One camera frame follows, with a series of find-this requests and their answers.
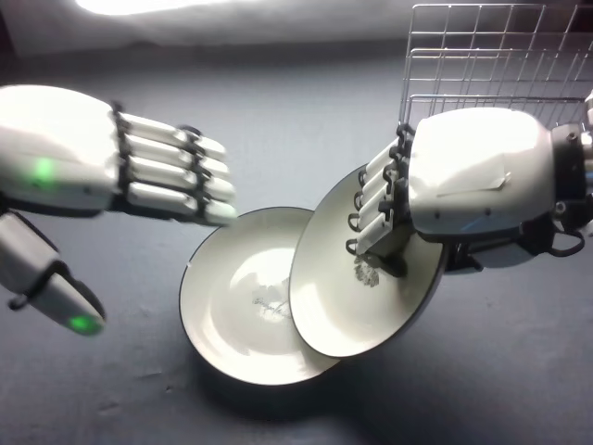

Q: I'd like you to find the wire dish rack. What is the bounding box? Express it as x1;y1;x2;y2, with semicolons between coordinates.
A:
397;3;593;138

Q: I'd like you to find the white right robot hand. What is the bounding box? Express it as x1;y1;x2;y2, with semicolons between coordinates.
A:
345;107;558;275

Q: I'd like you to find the white plate with black rim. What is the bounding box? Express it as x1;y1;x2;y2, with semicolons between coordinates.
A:
179;207;342;387
287;161;449;359

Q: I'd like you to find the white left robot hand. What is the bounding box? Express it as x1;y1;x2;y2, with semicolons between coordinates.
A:
0;84;238;338

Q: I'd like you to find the white backdrop sheet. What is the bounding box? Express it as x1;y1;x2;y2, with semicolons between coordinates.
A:
0;0;593;50

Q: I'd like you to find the grey table cloth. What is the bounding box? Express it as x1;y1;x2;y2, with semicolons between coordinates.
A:
0;41;593;445

